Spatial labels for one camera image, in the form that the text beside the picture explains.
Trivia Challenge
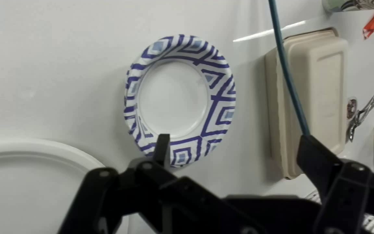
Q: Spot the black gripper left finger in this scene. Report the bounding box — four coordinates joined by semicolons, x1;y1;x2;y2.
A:
153;133;170;167

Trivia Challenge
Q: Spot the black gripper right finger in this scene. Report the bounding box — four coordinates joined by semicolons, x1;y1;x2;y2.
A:
296;135;343;196

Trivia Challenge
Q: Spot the blue patterned paper bowl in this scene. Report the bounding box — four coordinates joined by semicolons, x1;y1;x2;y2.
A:
123;33;236;167

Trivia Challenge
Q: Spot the beige takeout container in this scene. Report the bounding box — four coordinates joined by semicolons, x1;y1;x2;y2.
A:
264;27;348;178

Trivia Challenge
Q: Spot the orange pen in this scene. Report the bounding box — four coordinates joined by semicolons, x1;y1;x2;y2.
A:
362;14;374;39

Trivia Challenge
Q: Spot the teal cable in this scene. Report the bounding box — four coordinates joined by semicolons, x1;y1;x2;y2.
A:
268;0;312;137

